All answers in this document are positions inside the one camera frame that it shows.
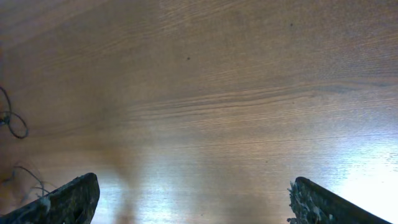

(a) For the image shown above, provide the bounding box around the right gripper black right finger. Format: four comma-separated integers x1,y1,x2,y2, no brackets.
287,177,391,224

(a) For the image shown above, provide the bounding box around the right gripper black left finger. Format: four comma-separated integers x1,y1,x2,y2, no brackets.
1,172,100,224

